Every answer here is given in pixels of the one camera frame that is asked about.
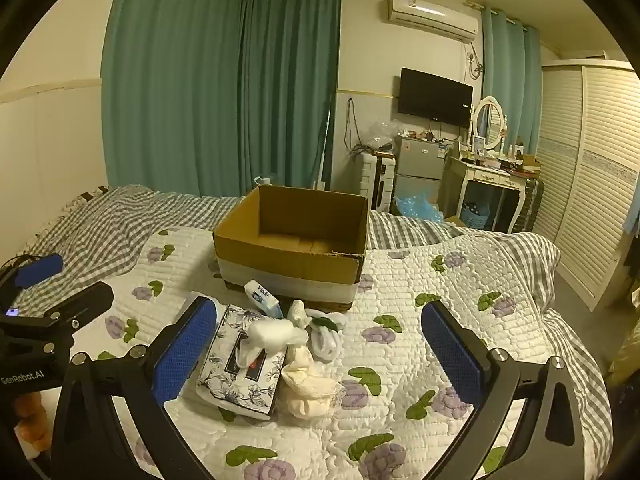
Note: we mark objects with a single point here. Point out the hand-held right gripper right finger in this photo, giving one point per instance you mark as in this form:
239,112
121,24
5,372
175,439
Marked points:
452,355

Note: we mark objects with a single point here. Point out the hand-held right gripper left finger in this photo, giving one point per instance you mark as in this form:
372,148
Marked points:
185,350

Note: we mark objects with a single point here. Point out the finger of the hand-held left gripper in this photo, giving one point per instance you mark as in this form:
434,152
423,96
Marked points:
85,300
40,269

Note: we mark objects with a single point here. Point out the floral tissue box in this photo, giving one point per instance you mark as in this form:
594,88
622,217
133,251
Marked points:
225,355

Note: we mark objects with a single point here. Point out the white fluffy cloth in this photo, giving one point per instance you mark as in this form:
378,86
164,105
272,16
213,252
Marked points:
272,332

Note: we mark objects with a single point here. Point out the blue white round packet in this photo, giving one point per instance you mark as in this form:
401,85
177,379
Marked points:
262,298

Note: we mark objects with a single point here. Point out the cream cloth bundle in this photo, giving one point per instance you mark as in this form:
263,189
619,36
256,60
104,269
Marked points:
305,390

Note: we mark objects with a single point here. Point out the white bag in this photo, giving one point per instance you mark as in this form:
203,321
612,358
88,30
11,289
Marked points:
325,340

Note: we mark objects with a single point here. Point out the brown cardboard box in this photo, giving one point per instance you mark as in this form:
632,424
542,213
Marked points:
280,260

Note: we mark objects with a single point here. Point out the person's left hand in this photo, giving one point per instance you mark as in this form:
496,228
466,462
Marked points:
32,412

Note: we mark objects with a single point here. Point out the grey gingham bed sheet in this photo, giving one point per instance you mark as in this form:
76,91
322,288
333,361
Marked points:
100,230

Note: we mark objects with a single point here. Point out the white floral quilt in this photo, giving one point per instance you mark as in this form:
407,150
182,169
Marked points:
380,360

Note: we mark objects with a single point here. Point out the blue basket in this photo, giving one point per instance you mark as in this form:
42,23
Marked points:
475,216

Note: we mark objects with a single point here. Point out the blue plastic bag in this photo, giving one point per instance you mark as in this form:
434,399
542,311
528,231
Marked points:
417,208

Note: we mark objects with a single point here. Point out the grey ribbed suitcase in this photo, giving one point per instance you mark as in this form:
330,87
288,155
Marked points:
527,205

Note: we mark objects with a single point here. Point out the white dressing table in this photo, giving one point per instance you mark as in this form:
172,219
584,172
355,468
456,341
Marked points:
492,176

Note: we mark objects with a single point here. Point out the silver mini fridge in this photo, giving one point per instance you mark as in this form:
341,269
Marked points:
417,170

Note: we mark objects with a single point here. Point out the white suitcase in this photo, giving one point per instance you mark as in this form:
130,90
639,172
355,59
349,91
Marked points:
364,177

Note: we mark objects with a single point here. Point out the wide teal curtain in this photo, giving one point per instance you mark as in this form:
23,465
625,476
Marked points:
170,85

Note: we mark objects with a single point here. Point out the white slatted wardrobe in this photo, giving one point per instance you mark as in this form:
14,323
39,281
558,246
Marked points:
585,170

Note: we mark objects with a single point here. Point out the clear plastic bags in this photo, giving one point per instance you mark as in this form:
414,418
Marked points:
382,135

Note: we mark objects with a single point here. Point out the white oval mirror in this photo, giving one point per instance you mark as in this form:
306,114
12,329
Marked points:
489,120

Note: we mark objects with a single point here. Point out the white mop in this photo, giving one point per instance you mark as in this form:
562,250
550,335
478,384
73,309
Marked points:
324,150

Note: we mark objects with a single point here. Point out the narrow teal curtain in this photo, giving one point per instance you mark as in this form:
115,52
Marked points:
510,85

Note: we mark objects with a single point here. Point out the air conditioner pipe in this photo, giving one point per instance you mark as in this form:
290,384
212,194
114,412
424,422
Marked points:
475,62

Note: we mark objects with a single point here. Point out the white air conditioner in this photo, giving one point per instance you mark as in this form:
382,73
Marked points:
430,16

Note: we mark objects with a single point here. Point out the small photo frame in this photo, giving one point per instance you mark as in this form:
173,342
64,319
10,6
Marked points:
479,146

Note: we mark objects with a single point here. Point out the black wall television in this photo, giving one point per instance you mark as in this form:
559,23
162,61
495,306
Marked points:
434,97

